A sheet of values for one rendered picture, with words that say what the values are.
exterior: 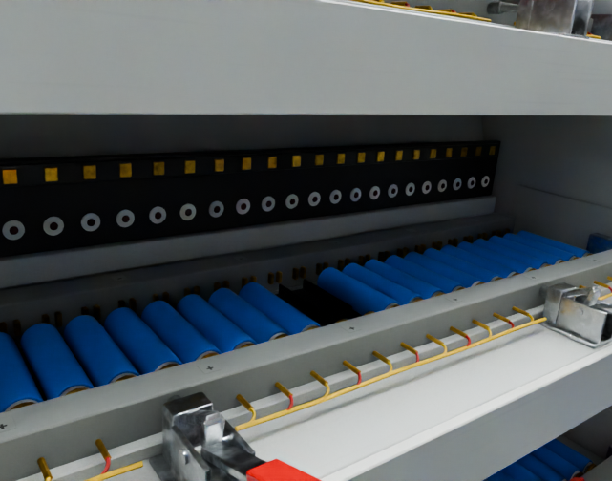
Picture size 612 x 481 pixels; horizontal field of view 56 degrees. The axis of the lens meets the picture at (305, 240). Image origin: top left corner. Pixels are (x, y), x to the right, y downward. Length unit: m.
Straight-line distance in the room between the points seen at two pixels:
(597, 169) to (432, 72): 0.31
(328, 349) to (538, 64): 0.20
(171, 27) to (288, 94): 0.05
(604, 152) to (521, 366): 0.27
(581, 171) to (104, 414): 0.46
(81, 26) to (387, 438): 0.20
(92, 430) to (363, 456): 0.11
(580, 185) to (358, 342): 0.34
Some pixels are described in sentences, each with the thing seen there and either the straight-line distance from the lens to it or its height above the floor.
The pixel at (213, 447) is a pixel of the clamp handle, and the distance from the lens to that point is 0.22.
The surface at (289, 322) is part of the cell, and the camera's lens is 0.32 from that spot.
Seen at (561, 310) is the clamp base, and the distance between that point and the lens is 0.41.
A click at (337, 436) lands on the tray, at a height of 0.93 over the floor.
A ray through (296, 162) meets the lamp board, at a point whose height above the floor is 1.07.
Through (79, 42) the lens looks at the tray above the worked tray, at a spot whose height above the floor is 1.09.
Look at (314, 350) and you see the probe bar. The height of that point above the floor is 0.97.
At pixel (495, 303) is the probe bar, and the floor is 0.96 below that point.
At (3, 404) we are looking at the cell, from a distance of 0.26.
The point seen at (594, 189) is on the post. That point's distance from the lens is 0.58.
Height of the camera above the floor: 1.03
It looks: 3 degrees down
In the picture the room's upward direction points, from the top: 7 degrees counter-clockwise
